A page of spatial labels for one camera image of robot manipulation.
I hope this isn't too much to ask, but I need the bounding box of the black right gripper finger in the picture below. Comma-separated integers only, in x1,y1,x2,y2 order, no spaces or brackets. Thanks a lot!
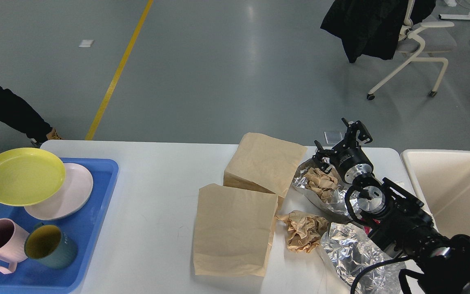
312,141,338,174
341,118,373,149

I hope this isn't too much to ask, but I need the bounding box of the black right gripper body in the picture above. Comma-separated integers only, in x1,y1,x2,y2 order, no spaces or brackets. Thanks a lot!
330,147,374,184

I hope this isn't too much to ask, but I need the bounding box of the yellow plate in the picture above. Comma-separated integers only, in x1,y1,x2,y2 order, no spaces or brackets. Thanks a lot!
0,147,67,207

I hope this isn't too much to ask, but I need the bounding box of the pink ribbed mug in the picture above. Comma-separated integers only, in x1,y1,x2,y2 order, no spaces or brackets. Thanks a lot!
0,218,30,275

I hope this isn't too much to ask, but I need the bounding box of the green grey mug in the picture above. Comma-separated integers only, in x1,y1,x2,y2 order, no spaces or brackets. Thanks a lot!
24,222,78,269

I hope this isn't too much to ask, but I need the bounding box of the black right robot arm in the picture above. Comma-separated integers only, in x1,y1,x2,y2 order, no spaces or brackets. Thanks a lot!
312,118,470,294

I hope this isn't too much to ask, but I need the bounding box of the crumpled paper in foil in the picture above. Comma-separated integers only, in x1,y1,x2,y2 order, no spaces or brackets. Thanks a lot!
304,167,338,203

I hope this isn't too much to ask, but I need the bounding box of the upper aluminium foil sheet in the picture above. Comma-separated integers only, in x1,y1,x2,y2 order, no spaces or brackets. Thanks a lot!
292,159,353,222

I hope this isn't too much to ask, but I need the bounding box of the aluminium foil sheet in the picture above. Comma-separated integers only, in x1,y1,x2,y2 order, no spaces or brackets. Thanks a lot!
292,159,353,222
319,222,406,294

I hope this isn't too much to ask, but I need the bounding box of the rear brown paper bag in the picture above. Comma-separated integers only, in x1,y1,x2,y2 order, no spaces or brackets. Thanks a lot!
223,132,307,209

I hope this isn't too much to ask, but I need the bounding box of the brown paper bag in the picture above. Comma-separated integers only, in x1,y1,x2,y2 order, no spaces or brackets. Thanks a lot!
223,132,307,209
193,184,279,277

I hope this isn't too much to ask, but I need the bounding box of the crumpled brown paper ball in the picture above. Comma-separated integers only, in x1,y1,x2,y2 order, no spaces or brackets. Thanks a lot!
276,210,330,253

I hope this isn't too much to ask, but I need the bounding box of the person in black clothes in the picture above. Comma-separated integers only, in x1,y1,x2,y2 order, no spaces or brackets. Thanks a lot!
0,86,53,146

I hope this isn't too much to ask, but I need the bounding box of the lower aluminium foil sheet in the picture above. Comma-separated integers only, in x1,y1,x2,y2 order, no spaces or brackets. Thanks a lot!
319,222,406,294

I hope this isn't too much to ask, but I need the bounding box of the pink plate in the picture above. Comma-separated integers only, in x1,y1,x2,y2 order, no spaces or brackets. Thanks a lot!
24,163,93,221

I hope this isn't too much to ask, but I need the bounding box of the blue plastic tray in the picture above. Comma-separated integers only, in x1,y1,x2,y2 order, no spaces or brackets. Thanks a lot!
0,158,119,294

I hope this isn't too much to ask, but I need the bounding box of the white plastic bin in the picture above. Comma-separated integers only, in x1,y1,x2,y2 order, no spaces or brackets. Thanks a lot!
401,149,470,238

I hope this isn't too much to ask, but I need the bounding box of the black jacket on chair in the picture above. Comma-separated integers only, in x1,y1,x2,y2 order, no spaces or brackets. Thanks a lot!
320,0,437,64

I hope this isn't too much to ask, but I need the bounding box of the front brown paper bag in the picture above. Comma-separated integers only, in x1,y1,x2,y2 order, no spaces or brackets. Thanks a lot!
193,184,279,277

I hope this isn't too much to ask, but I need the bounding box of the white office chair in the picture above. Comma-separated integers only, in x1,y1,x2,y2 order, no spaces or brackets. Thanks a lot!
367,0,456,100

